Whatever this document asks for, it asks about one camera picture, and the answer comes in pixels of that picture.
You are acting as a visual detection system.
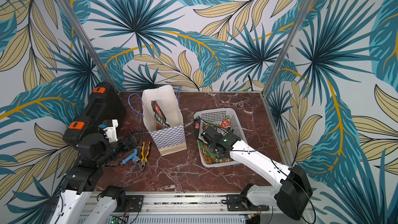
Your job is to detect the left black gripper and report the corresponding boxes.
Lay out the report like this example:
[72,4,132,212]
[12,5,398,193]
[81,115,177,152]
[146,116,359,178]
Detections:
[97,129,145,167]

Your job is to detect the dark packet with label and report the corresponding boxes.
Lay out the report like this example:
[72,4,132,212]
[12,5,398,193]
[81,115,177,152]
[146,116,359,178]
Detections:
[193,117,207,142]

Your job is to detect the white plastic basket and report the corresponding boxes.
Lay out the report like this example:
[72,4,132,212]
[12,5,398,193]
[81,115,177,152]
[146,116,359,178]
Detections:
[193,108,247,168]

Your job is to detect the dark green red packet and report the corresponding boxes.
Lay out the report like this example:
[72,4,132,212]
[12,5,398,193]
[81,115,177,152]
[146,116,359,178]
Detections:
[151,101,170,130]

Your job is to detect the blue checkered paper bag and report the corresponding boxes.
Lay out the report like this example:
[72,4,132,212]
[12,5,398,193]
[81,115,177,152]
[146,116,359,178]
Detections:
[139,85,187,156]

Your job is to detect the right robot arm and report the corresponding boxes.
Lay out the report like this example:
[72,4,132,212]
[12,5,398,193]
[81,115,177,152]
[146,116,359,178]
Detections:
[199,125,313,220]

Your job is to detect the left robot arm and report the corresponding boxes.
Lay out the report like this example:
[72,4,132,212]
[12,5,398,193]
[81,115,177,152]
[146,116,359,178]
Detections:
[50,132,144,224]

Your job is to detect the green orange packet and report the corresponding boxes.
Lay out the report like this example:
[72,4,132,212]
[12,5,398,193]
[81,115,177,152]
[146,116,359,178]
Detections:
[198,141,218,164]

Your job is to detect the blue glue gun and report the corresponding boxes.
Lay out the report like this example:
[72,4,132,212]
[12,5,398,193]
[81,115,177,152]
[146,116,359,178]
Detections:
[121,148,140,165]

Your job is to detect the green red flat packet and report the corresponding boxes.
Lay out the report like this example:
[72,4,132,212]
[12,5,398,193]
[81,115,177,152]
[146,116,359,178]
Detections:
[217,115,232,131]

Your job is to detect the yellow black pliers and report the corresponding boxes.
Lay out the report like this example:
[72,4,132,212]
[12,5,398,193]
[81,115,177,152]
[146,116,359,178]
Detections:
[140,141,151,172]

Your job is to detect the black tool case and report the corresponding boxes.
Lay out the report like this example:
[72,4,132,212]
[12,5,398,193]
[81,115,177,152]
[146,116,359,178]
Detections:
[63,82,126,147]

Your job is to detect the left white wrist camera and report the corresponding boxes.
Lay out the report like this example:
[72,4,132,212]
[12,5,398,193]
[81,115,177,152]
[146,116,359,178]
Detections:
[98,119,119,143]

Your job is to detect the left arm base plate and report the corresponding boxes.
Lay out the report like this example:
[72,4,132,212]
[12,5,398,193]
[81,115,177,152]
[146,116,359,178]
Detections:
[95,195,144,213]

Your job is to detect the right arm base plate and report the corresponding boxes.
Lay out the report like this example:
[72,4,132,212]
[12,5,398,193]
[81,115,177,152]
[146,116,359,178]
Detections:
[221,195,270,212]

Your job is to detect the aluminium rail frame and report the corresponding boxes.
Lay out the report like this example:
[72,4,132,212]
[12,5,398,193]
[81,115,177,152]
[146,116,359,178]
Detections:
[46,192,318,224]

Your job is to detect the left metal corner post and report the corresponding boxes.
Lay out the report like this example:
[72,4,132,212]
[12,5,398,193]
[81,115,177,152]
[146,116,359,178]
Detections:
[56,0,119,93]

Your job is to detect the metal corner post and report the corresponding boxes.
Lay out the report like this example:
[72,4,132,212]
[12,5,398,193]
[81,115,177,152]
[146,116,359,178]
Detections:
[262,0,314,98]
[56,0,119,93]

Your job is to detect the right metal corner post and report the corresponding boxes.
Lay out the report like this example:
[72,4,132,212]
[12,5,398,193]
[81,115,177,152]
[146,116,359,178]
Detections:
[262,0,314,98]

